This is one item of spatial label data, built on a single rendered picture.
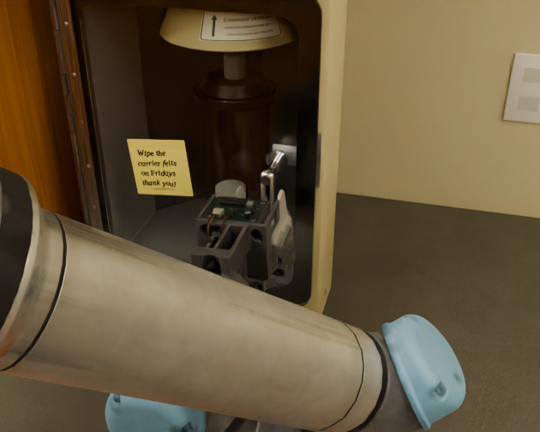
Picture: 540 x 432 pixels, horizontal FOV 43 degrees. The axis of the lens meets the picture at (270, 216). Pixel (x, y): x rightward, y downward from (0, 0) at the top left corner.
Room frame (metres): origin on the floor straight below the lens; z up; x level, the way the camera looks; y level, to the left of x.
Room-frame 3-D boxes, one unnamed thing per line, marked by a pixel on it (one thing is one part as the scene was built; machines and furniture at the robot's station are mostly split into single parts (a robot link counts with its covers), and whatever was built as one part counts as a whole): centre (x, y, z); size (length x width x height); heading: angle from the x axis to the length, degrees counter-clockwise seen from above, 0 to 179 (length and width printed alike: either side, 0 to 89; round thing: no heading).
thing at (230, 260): (0.55, 0.04, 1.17); 0.12 x 0.08 x 0.09; 165
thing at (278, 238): (0.65, -0.01, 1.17); 0.09 x 0.03 x 0.06; 161
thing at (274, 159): (0.69, 0.00, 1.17); 0.05 x 0.03 x 0.10; 165
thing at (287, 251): (0.60, 0.00, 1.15); 0.09 x 0.05 x 0.02; 161
